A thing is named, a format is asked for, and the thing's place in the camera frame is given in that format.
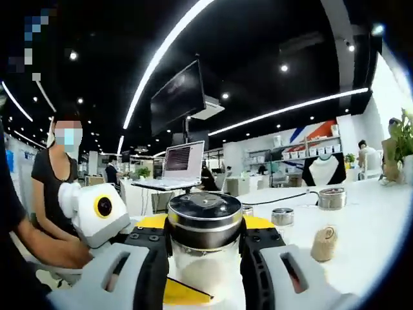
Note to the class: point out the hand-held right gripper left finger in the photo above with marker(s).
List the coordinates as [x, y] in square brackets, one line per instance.
[93, 284]

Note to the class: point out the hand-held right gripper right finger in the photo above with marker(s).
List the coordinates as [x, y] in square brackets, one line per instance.
[316, 284]

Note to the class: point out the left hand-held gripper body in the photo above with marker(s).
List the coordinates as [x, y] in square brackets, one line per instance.
[87, 224]

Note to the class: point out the tall brown-granule seasoning bottle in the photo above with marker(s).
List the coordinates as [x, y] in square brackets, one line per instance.
[324, 247]

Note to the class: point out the tall white-powder seasoning bottle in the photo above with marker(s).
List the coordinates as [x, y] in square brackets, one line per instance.
[203, 223]

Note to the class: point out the small beige-powder seasoning bottle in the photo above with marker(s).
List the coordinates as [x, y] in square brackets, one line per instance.
[282, 217]

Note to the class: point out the laptop stand table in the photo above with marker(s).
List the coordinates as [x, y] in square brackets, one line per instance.
[155, 200]

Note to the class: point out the small green plant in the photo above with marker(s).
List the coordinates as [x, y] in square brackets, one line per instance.
[142, 172]

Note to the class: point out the person's black shirt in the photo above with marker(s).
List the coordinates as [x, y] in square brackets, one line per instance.
[9, 193]

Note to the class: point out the short ceiling light strip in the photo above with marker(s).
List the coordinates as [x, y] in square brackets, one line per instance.
[120, 145]

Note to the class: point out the black and white office chair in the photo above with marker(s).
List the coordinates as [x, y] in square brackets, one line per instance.
[324, 169]

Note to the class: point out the white laptop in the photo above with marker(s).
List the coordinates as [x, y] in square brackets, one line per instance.
[184, 161]

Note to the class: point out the small plant in yellow pot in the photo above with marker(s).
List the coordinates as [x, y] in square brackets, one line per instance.
[349, 159]

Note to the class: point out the shelf with white boxes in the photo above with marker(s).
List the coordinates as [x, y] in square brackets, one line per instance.
[309, 150]

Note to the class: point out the brown paper bag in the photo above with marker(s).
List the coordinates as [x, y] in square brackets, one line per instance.
[390, 161]

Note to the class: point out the black hanging monitor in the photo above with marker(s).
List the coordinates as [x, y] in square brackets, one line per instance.
[177, 97]

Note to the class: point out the white ceiling air conditioner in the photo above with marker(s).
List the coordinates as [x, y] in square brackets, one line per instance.
[208, 109]

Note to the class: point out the green plant in white pot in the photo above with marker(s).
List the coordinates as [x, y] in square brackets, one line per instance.
[406, 142]

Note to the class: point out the straight ceiling light strip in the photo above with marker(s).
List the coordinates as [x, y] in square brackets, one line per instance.
[290, 108]

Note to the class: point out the long curved ceiling light strip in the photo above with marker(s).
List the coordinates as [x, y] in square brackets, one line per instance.
[161, 55]

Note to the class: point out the wide bright window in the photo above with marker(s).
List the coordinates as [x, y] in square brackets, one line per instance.
[393, 93]

